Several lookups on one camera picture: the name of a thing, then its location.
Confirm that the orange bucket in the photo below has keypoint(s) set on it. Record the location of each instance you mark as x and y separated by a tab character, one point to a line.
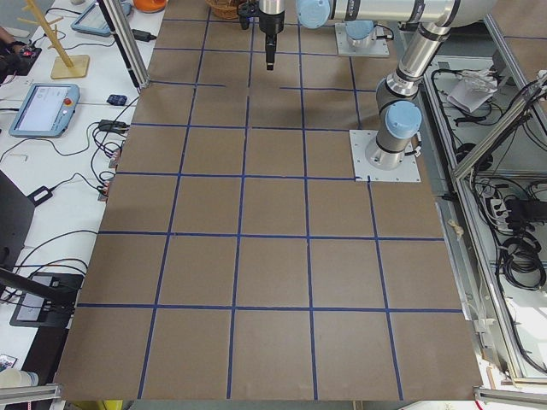
150	6

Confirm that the black power adapter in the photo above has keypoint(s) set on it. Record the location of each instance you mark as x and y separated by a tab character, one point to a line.
143	36

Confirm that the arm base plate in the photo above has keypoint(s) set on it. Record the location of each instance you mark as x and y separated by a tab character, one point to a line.
377	48
372	164

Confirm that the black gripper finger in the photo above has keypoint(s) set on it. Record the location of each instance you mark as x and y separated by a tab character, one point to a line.
270	48

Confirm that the blue teach pendant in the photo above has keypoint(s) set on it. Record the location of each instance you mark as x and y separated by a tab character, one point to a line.
91	21
46	111

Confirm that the woven wicker basket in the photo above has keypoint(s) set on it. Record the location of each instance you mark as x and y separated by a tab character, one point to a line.
224	9

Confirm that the wooden stand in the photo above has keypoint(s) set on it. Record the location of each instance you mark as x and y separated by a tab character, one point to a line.
65	66

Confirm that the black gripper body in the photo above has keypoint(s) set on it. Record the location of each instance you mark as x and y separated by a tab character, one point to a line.
272	25

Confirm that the aluminium frame post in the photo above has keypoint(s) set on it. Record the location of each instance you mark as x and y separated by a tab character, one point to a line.
125	41

